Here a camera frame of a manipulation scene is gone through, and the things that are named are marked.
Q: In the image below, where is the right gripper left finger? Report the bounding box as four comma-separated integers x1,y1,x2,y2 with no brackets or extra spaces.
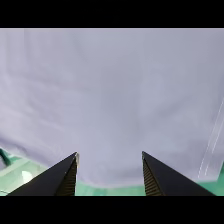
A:
7,151,80,197

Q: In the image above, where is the lavender shirt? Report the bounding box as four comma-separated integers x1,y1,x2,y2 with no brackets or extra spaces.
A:
0,28,224,189

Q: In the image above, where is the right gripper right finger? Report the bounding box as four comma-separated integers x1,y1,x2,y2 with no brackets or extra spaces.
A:
141,150,216,197

